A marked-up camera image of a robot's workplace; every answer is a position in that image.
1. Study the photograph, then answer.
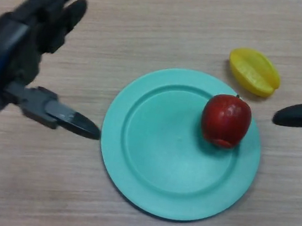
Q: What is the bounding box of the green round plate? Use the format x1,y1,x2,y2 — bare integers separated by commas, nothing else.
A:
91,59,271,226

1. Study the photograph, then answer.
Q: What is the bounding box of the red apple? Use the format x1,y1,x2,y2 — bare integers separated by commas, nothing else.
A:
198,91,255,152

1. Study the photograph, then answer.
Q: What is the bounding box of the yellow starfruit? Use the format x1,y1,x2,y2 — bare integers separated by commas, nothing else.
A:
225,45,285,99

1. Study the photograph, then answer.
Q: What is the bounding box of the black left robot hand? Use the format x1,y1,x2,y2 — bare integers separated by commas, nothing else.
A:
0,0,119,140

